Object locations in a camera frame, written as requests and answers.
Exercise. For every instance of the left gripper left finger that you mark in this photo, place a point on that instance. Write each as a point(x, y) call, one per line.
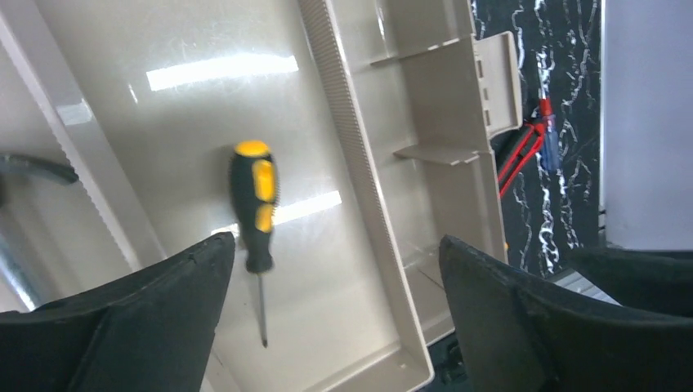
point(151, 330)

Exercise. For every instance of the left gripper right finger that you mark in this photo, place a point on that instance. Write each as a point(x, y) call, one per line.
point(519, 332)

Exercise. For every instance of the yellow black screwdriver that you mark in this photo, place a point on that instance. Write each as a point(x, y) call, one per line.
point(254, 192)

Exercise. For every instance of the black handled claw hammer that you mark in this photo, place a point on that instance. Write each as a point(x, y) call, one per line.
point(25, 241)

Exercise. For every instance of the beige plastic tool box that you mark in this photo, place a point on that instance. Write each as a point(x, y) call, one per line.
point(379, 116)

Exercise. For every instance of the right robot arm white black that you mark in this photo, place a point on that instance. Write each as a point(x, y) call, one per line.
point(642, 280)

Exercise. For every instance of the red utility knife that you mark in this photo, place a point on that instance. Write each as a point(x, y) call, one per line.
point(517, 151)

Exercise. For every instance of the blue screwdriver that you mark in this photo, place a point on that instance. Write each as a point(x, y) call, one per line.
point(550, 150)

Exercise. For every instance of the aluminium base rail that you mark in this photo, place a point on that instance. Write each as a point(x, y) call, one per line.
point(576, 282)

